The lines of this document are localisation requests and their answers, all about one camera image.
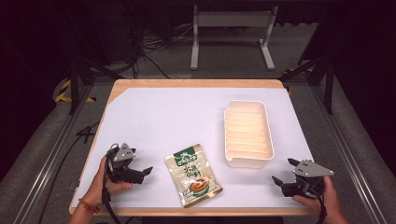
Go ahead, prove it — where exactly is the white paper sheet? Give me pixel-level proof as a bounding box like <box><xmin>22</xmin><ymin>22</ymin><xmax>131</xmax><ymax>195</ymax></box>
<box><xmin>71</xmin><ymin>87</ymin><xmax>315</xmax><ymax>209</ymax></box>

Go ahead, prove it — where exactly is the yellow black hazard tape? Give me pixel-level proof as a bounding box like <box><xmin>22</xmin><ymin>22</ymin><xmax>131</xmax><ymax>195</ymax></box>
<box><xmin>54</xmin><ymin>78</ymin><xmax>97</xmax><ymax>104</ymax></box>

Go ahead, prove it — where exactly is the red string bracelet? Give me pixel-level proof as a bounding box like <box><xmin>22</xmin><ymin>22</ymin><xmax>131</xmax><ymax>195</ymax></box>
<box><xmin>78</xmin><ymin>198</ymin><xmax>101</xmax><ymax>215</ymax></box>

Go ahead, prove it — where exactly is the aluminium floor rail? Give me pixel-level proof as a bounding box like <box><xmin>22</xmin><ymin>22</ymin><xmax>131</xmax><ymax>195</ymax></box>
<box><xmin>310</xmin><ymin>83</ymin><xmax>389</xmax><ymax>224</ymax></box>
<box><xmin>11</xmin><ymin>83</ymin><xmax>95</xmax><ymax>224</ymax></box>

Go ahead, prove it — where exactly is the beige green sauce packet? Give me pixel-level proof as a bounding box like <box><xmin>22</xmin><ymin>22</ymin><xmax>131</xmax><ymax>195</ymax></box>
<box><xmin>164</xmin><ymin>143</ymin><xmax>224</xmax><ymax>209</ymax></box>

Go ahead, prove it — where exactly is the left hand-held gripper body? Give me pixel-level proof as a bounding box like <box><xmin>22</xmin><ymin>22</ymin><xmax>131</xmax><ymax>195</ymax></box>
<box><xmin>106</xmin><ymin>142</ymin><xmax>146</xmax><ymax>185</ymax></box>

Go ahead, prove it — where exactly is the black metal stand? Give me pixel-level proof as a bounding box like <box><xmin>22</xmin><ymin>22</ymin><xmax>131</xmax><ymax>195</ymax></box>
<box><xmin>65</xmin><ymin>57</ymin><xmax>126</xmax><ymax>116</ymax></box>
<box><xmin>280</xmin><ymin>54</ymin><xmax>336</xmax><ymax>116</ymax></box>

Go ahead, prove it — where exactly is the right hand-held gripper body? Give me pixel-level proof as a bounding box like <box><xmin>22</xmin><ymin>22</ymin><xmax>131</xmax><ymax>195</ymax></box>
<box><xmin>280</xmin><ymin>159</ymin><xmax>335</xmax><ymax>200</ymax></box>

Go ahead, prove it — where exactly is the white plastic basket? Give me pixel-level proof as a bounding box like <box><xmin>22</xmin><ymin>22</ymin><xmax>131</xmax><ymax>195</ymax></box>
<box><xmin>223</xmin><ymin>99</ymin><xmax>276</xmax><ymax>170</ymax></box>

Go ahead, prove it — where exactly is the bundle of floor cables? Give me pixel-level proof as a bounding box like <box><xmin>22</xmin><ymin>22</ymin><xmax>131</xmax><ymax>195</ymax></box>
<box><xmin>122</xmin><ymin>4</ymin><xmax>195</xmax><ymax>79</ymax></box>

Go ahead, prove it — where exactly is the white metal stand frame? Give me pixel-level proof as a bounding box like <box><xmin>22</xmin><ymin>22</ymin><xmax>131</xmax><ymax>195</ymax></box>
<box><xmin>190</xmin><ymin>5</ymin><xmax>279</xmax><ymax>71</ymax></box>

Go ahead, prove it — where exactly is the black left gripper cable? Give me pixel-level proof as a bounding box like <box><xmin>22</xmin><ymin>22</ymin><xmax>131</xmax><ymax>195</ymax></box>
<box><xmin>102</xmin><ymin>143</ymin><xmax>123</xmax><ymax>224</ymax></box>

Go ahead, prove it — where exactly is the person's right hand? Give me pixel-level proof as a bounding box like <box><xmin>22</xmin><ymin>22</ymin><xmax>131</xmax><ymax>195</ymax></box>
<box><xmin>292</xmin><ymin>175</ymin><xmax>344</xmax><ymax>219</ymax></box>

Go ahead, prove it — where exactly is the person's left hand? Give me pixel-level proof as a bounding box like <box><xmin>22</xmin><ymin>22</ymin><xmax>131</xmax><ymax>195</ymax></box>
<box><xmin>81</xmin><ymin>155</ymin><xmax>134</xmax><ymax>209</ymax></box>

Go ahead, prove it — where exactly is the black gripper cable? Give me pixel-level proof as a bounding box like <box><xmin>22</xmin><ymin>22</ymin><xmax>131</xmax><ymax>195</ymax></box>
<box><xmin>102</xmin><ymin>143</ymin><xmax>123</xmax><ymax>224</ymax></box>
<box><xmin>306</xmin><ymin>185</ymin><xmax>329</xmax><ymax>224</ymax></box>

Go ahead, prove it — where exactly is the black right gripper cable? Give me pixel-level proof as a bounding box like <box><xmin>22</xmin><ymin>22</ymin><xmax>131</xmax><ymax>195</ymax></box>
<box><xmin>306</xmin><ymin>185</ymin><xmax>329</xmax><ymax>224</ymax></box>

